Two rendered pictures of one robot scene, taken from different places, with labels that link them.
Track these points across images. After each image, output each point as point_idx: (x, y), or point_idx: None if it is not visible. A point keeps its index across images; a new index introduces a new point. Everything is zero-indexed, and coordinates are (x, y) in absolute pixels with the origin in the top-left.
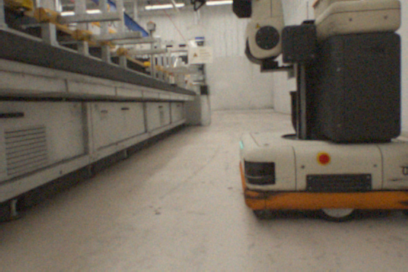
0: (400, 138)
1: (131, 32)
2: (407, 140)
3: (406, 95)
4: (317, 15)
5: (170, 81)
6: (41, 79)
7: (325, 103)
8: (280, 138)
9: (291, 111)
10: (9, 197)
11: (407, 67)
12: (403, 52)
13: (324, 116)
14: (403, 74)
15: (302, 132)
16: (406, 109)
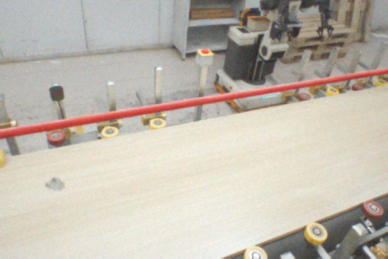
0: (73, 59)
1: (320, 72)
2: (86, 59)
3: (62, 22)
4: (258, 28)
5: (94, 139)
6: None
7: (270, 64)
8: (261, 85)
9: (249, 73)
10: None
11: None
12: None
13: (268, 68)
14: (56, 3)
15: (260, 78)
16: (64, 34)
